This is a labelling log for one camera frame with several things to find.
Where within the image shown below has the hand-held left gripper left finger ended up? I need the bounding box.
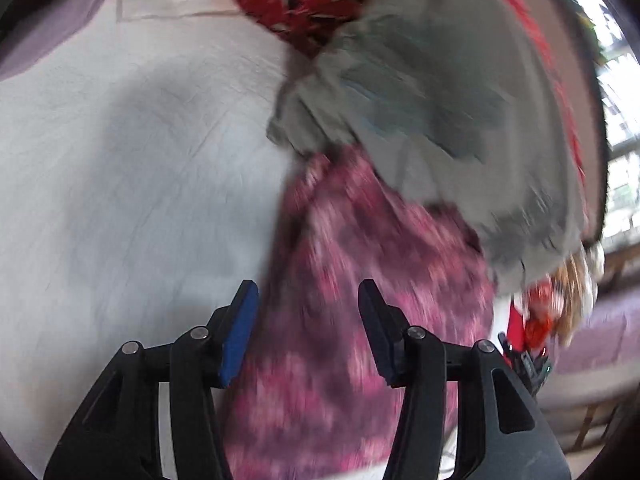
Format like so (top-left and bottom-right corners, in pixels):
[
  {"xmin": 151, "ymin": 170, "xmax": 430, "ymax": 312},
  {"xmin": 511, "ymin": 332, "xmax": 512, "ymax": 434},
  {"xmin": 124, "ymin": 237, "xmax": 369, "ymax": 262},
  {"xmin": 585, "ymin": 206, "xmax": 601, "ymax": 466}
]
[{"xmin": 44, "ymin": 280, "xmax": 260, "ymax": 480}]

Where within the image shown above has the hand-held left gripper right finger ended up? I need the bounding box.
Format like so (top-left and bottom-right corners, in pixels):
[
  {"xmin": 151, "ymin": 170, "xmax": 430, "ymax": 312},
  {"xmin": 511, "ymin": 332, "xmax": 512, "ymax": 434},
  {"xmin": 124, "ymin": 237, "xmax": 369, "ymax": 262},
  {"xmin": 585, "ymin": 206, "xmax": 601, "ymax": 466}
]
[{"xmin": 357, "ymin": 279, "xmax": 573, "ymax": 480}]

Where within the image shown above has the purple floral long-sleeve shirt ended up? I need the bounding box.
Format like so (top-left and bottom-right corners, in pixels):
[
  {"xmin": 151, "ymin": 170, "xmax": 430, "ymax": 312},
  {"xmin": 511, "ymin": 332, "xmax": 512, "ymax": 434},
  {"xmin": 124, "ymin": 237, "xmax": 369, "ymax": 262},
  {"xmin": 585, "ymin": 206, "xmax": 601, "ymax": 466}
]
[{"xmin": 217, "ymin": 144, "xmax": 501, "ymax": 480}]

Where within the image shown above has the clear bag with doll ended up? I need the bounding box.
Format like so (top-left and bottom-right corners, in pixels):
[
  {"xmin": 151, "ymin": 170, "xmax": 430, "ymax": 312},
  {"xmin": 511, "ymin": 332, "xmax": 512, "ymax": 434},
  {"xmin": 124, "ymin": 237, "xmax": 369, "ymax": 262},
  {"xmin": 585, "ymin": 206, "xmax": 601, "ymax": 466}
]
[{"xmin": 507, "ymin": 242, "xmax": 603, "ymax": 353}]

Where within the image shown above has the lavender bed sheet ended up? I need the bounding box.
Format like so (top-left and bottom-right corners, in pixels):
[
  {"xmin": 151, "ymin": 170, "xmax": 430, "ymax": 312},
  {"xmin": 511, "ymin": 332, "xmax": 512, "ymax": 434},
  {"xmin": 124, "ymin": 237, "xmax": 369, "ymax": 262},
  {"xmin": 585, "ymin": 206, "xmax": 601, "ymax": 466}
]
[{"xmin": 0, "ymin": 0, "xmax": 640, "ymax": 411}]

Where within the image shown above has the white quilted bedspread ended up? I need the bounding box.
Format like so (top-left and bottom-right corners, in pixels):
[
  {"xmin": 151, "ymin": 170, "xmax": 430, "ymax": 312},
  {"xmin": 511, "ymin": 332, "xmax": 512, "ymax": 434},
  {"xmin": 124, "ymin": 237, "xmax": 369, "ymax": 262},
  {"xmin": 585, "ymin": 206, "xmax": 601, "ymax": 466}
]
[{"xmin": 0, "ymin": 0, "xmax": 313, "ymax": 471}]

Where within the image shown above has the grey floral pillow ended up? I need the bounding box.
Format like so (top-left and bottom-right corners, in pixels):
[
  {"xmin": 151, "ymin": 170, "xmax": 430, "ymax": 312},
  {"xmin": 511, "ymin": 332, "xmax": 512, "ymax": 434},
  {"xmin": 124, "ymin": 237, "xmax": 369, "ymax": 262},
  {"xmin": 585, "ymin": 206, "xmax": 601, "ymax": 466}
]
[{"xmin": 267, "ymin": 0, "xmax": 588, "ymax": 296}]

